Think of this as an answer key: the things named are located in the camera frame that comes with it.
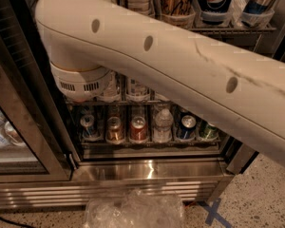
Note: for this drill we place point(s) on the water bottle bottom shelf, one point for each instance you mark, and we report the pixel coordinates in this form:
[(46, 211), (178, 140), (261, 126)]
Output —
[(162, 126)]

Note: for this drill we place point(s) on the silver blue can top shelf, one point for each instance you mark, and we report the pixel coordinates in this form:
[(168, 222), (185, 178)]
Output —
[(257, 12)]

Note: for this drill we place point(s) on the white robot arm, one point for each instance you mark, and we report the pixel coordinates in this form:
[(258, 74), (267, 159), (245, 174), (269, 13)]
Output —
[(240, 92)]

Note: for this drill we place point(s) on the brown tea bottle left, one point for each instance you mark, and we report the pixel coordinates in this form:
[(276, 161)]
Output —
[(112, 92)]

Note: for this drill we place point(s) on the glass fridge door left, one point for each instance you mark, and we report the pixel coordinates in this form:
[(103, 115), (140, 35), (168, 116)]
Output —
[(29, 151)]

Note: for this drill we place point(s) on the brown tea bottle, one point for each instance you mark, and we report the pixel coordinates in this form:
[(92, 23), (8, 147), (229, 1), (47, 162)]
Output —
[(112, 92), (135, 91)]

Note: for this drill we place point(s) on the gold can bottom shelf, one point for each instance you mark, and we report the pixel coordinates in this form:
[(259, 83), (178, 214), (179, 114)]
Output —
[(114, 131)]

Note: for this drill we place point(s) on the blue Pepsi can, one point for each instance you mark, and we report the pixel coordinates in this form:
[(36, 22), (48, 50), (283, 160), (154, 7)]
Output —
[(214, 12)]

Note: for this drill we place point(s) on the silver blue can shelf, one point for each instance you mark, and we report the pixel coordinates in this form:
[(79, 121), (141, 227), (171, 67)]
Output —
[(257, 12), (89, 125)]

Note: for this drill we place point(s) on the silver blue can bottom shelf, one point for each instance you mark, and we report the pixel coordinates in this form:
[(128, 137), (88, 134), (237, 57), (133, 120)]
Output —
[(89, 125)]

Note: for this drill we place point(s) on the blue tape cross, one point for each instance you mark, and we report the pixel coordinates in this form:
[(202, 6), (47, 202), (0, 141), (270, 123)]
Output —
[(212, 210)]

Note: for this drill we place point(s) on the clear plastic bin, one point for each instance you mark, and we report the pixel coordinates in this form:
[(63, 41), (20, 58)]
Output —
[(135, 210)]

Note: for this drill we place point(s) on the red can bottom shelf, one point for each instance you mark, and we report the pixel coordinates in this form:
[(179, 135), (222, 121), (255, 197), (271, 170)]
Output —
[(138, 128)]

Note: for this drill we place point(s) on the brown tea bottle right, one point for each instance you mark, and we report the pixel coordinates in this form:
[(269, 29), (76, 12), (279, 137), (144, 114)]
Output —
[(135, 91)]

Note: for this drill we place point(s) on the green can bottom shelf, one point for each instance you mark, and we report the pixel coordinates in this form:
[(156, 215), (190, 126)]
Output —
[(207, 131)]

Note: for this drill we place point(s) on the stainless steel fridge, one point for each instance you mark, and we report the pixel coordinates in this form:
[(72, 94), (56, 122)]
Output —
[(193, 169)]

